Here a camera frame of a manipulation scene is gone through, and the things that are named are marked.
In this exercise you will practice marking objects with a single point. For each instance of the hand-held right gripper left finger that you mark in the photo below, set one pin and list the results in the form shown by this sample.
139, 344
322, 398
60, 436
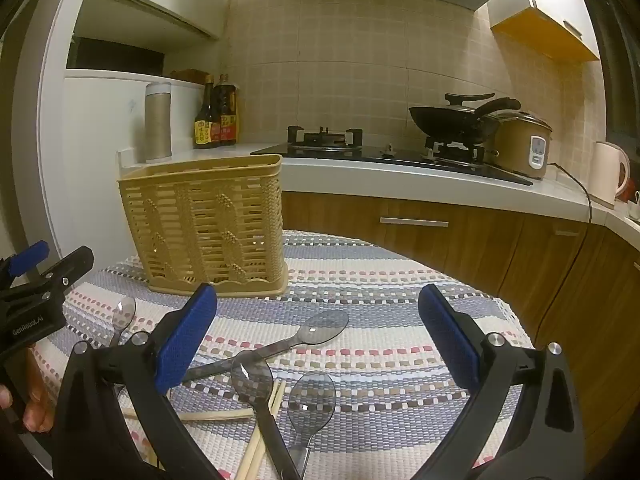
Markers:
185, 340

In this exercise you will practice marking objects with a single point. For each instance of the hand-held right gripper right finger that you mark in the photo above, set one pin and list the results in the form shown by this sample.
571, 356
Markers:
450, 340

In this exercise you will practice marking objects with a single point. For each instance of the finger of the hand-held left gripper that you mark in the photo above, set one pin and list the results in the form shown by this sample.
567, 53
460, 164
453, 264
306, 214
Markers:
75, 261
30, 255

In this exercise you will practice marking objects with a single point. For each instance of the steel spoon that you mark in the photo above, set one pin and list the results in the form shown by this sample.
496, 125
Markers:
123, 312

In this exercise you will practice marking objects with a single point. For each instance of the translucent grey plastic spoon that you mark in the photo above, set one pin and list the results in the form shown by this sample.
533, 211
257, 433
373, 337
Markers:
250, 375
320, 327
312, 405

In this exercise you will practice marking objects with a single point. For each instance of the wooden chopstick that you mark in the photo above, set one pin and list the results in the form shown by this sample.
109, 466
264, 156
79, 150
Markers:
225, 414
281, 392
247, 456

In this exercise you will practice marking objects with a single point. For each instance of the beige plastic utensil basket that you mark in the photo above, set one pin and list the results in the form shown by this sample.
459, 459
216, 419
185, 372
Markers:
210, 210

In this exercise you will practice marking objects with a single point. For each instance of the person's left hand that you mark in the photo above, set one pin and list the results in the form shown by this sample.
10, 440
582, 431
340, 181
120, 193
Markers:
39, 400

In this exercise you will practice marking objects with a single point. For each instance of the striped woven table mat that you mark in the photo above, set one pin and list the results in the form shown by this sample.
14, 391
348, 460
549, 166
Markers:
375, 310

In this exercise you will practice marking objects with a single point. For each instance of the white refrigerator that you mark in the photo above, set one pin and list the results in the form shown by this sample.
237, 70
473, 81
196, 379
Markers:
100, 120

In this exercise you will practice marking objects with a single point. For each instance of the steel thermos bottle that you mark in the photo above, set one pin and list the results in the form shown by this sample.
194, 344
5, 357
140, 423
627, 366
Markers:
157, 125

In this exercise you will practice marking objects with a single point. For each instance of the yellow label sauce bottle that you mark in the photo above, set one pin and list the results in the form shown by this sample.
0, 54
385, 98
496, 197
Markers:
205, 125

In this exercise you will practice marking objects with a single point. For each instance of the black gas stove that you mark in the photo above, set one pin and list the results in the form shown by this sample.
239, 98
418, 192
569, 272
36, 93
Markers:
390, 157

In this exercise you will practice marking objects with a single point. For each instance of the beige rice cooker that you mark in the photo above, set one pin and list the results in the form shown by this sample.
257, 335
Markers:
515, 150

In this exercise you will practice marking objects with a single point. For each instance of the red label sauce bottle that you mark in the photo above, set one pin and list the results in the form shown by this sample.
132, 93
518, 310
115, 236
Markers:
227, 115

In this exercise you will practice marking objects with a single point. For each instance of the black wok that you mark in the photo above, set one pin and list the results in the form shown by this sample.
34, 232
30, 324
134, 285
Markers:
450, 122

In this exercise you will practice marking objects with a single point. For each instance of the brown cardboard box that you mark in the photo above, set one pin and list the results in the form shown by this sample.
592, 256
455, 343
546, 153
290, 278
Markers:
190, 76

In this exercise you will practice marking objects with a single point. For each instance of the cream electric kettle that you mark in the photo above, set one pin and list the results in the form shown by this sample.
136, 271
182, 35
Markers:
605, 175

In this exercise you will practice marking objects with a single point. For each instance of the white cup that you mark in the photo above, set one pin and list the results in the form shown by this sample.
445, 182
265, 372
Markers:
635, 207

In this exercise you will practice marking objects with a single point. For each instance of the dark window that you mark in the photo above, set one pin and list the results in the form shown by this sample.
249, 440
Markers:
620, 85

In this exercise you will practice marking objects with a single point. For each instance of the white wall cabinet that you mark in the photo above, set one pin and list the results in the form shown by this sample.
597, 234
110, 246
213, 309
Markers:
165, 5

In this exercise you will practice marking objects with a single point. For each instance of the yellow bottomed wall cabinet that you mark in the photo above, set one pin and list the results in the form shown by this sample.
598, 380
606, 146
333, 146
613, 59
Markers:
545, 35

